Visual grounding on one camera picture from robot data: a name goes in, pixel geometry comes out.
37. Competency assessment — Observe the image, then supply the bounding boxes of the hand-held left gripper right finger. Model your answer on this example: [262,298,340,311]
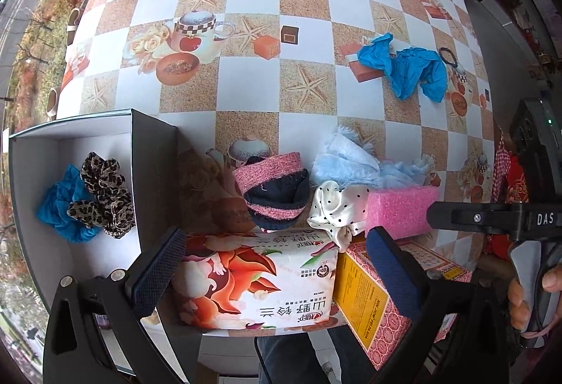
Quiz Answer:
[366,227,523,384]

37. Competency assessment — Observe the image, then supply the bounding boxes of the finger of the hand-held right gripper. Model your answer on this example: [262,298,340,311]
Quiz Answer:
[426,200,522,242]

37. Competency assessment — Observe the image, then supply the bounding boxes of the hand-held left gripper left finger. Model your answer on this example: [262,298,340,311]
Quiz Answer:
[41,227,189,384]

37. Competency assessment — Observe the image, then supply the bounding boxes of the pink sponge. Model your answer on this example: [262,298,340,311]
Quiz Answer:
[365,185,440,241]

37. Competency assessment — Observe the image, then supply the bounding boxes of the white polka dot scrunchie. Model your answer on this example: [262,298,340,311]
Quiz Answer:
[306,181,370,248]

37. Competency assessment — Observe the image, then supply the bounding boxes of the leopard print scrunchie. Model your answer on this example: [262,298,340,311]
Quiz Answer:
[66,151,135,239]

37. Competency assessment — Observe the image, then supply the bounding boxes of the grey cardboard box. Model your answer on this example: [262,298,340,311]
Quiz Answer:
[9,109,235,376]

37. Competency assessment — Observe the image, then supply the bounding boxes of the teal scrunchie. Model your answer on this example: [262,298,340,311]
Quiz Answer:
[35,164,103,243]

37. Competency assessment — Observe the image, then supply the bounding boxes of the light blue fluffy cloth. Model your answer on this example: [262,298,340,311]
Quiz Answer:
[310,126,436,192]

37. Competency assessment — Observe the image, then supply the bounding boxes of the pink and black sock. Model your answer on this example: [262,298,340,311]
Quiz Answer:
[232,151,311,232]

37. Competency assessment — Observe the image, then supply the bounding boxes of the teal blue cloth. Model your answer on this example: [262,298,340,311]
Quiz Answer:
[357,33,449,102]

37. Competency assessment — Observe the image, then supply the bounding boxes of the person's right hand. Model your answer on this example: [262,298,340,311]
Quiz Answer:
[507,265,562,338]

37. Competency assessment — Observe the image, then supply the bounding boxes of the red embroidered cushion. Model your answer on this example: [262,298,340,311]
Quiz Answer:
[485,153,535,258]

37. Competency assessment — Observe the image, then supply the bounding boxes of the red checked cloth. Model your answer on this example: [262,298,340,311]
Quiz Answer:
[491,131,517,210]

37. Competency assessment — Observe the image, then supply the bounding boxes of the red patterned medicine box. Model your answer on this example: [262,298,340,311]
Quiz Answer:
[333,238,473,371]

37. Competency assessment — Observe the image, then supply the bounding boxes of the floral tissue pack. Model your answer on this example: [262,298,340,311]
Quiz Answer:
[170,230,340,333]

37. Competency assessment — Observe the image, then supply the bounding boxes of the person's blue jeans leg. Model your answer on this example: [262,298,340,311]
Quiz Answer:
[256,324,353,384]

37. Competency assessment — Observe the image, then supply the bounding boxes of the black cable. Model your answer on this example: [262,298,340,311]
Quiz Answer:
[254,337,265,384]

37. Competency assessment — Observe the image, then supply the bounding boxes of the black hair tie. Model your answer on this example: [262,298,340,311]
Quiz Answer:
[438,46,460,69]

